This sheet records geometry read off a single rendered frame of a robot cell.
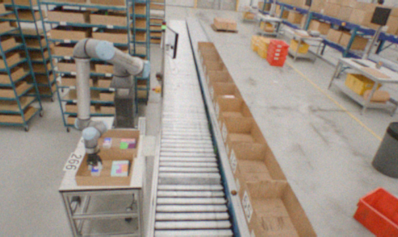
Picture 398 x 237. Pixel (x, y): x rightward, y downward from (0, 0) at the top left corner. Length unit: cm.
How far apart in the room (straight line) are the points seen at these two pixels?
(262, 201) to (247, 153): 42
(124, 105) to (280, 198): 159
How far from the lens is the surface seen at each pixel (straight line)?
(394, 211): 355
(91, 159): 191
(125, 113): 247
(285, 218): 173
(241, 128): 232
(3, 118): 427
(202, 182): 195
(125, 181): 189
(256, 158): 205
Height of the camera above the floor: 215
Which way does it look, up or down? 31 degrees down
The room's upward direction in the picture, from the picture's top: 6 degrees clockwise
